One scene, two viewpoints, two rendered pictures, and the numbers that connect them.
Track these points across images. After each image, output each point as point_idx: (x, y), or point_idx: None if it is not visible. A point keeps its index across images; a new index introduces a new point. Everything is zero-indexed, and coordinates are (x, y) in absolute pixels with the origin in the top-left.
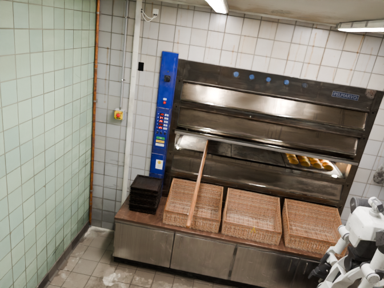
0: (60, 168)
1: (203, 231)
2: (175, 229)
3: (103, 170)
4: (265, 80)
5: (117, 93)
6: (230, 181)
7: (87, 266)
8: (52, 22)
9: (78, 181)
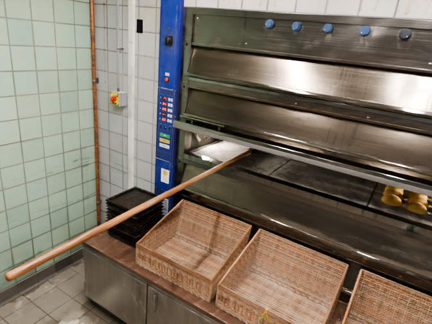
0: (12, 159)
1: (188, 292)
2: (146, 278)
3: (108, 177)
4: (323, 31)
5: (116, 69)
6: (261, 218)
7: (54, 300)
8: None
9: (63, 184)
